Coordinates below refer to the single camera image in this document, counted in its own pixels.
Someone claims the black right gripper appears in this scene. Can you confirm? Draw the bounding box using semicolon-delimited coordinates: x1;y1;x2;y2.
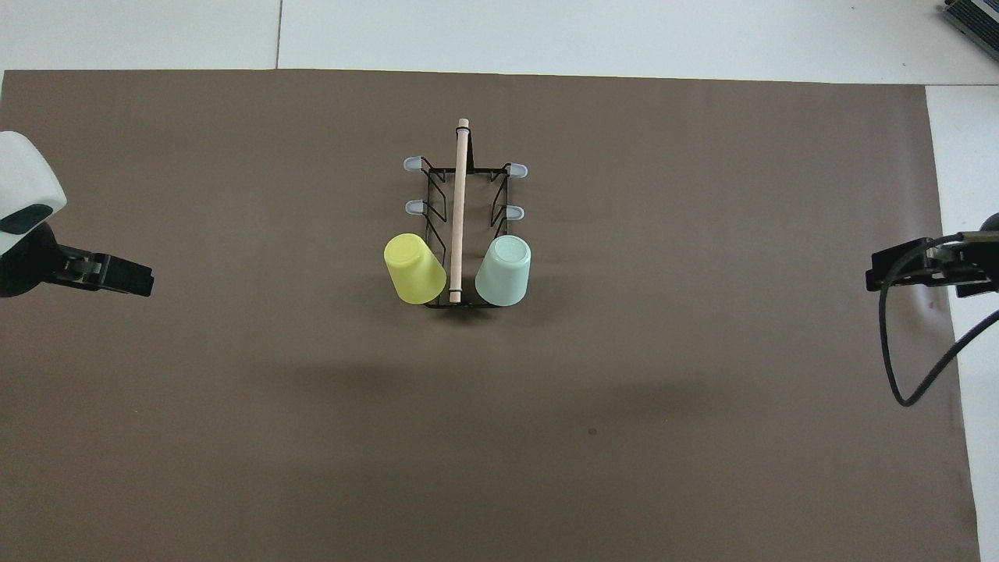
864;212;999;298

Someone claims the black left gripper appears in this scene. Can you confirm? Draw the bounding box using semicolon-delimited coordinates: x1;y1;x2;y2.
0;222;155;298

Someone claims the yellow plastic cup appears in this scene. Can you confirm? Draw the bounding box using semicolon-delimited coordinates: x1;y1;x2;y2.
383;233;448;305

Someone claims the green plastic cup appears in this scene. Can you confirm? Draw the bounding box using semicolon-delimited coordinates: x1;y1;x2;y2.
475;235;532;307

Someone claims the grey ribbed device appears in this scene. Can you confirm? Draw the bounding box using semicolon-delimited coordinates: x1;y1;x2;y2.
939;0;999;41

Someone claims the brown table mat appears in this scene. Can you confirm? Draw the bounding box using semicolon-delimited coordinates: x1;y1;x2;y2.
0;69;981;562

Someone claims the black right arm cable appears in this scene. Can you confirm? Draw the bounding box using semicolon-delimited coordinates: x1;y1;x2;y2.
879;233;999;408

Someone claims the black wire cup rack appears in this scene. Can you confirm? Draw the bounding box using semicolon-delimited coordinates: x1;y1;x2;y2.
402;118;529;310

